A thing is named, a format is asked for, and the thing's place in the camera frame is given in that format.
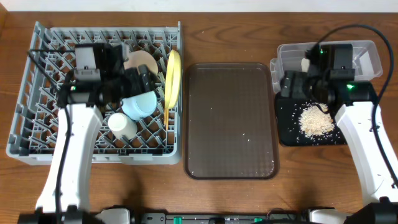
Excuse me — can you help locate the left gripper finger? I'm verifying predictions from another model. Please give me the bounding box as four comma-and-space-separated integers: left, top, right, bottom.
138, 64, 155, 93
126, 68, 143, 96

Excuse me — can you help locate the white bowl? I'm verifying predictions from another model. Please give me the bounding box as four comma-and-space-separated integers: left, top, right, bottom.
124, 50, 159, 75

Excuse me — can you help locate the light blue bowl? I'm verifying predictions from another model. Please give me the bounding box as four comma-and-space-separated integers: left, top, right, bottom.
121, 91, 157, 121

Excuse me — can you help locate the white tissue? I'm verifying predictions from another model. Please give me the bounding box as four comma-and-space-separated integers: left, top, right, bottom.
301, 58, 310, 73

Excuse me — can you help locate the yellow round plate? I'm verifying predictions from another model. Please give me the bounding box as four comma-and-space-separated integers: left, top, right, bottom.
165, 50, 182, 110

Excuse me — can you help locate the wooden chopstick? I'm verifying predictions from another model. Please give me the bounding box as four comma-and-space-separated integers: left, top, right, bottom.
164, 109, 169, 126
165, 108, 170, 131

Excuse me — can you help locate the pile of rice scraps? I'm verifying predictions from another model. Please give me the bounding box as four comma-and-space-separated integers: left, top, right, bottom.
299, 103, 335, 136

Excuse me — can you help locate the light green cup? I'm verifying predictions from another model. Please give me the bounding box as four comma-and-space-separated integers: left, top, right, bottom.
108, 113, 137, 140

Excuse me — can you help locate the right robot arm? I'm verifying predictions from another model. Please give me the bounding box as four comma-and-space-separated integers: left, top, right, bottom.
278, 68, 397, 223

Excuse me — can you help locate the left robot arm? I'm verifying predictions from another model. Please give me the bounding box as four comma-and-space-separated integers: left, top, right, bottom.
18, 42, 155, 223

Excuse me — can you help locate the black waste tray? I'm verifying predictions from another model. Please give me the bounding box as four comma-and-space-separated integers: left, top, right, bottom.
275, 93, 346, 146

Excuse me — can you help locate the grey plastic dishwasher rack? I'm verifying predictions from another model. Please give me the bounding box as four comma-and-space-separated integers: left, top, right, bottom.
6, 23, 183, 166

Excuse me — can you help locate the dark brown serving tray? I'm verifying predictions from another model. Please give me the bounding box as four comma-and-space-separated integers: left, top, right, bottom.
184, 63, 279, 180

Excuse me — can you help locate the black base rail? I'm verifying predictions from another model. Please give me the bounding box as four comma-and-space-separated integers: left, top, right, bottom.
96, 205, 312, 224

